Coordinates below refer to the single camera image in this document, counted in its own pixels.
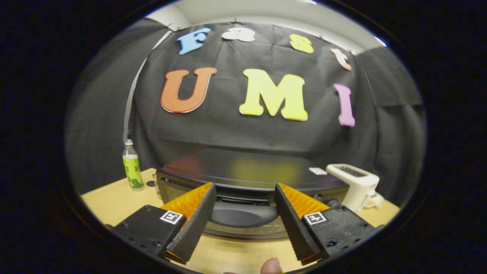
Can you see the ceiling light panel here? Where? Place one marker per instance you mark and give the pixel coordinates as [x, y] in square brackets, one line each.
[380, 41]

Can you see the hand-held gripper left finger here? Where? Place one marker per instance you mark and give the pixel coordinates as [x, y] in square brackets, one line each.
[196, 228]

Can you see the black toaster oven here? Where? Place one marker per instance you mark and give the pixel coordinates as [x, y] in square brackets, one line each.
[247, 171]

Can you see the green label plastic bottle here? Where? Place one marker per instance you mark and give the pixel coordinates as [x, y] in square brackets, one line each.
[132, 171]

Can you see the white pop-up toaster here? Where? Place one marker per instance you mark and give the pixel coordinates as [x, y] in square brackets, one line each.
[357, 186]

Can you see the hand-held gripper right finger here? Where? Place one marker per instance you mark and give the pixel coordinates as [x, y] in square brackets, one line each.
[295, 228]

